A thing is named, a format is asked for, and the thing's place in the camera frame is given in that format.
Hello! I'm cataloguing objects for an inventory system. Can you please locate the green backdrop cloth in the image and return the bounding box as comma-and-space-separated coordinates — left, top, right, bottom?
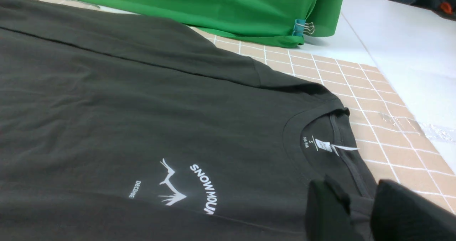
78, 0, 343, 48

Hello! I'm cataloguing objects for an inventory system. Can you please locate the blue binder clip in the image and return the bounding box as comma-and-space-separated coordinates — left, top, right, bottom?
292, 19, 315, 37

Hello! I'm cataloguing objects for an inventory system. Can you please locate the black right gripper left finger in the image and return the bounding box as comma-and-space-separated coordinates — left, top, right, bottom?
305, 175, 363, 241

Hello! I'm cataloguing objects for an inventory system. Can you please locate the dark gray long-sleeved shirt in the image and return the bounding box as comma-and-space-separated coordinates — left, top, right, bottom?
0, 0, 377, 241

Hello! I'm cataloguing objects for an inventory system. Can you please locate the beige checkered tablecloth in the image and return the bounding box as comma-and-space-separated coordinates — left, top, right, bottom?
0, 0, 456, 215

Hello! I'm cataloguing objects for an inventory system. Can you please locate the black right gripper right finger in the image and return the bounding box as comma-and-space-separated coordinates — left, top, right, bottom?
370, 179, 456, 241

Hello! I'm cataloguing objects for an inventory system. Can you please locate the clear adhesive tape strip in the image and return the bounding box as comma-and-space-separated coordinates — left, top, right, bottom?
377, 112, 456, 143

